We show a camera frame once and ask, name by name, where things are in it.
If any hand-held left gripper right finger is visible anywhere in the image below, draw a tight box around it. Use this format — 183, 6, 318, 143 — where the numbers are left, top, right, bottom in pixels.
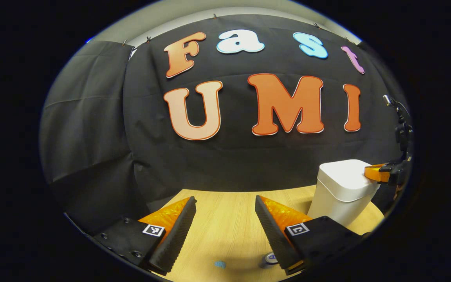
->
254, 195, 371, 276

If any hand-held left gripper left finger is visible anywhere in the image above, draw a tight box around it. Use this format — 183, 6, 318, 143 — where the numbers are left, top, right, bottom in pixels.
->
92, 196, 197, 276

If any blue pop can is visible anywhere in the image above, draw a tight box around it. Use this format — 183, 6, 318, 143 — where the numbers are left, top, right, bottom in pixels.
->
260, 252, 279, 269

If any white desktop garbage bin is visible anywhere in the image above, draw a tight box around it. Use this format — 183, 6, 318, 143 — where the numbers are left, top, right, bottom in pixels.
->
307, 159, 381, 228

